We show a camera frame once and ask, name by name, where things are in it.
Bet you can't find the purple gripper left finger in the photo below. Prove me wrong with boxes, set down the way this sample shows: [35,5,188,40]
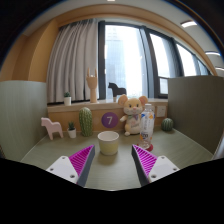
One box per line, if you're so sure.
[47,145,95,187]

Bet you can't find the tall green cactus figure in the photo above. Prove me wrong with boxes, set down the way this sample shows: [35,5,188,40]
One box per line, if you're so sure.
[79,107,93,137]

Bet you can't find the small potted plant on desk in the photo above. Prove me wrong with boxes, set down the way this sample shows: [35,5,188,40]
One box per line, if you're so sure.
[67,121,76,138]

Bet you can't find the round green cactus figure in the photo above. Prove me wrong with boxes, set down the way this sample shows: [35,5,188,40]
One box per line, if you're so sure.
[161,118,174,131]

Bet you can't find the red round coaster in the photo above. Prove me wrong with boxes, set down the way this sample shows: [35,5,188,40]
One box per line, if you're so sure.
[146,144,153,152]

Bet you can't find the pale yellow cup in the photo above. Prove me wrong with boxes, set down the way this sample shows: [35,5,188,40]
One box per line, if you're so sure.
[98,131,119,156]

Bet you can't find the purple number seven disc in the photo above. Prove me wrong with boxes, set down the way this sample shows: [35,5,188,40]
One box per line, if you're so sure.
[101,112,118,128]

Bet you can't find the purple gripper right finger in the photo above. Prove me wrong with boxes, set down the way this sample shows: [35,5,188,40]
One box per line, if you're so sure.
[132,145,179,186]

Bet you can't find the wooden hand model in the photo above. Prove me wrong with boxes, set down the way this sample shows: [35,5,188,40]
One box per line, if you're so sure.
[86,70,98,103]

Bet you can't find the black toy horse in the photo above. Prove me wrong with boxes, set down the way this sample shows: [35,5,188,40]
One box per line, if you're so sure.
[108,83,127,101]

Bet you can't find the pink toy horse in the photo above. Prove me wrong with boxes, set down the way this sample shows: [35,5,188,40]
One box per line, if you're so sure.
[41,117,63,139]

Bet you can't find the grey curtain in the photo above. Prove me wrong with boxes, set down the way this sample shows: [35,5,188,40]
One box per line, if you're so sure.
[46,19,98,103]

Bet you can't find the small potted plant on sill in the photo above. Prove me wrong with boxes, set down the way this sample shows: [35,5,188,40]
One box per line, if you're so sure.
[64,92,71,106]

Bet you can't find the clear plastic water bottle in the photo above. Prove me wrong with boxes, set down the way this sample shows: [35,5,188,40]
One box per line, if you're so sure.
[139,104,155,149]

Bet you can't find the plush mouse toy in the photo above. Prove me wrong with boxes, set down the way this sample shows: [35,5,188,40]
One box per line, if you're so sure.
[118,94,148,136]

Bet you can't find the white wall socket right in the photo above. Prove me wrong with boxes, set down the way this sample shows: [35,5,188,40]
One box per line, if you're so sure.
[156,106,166,117]

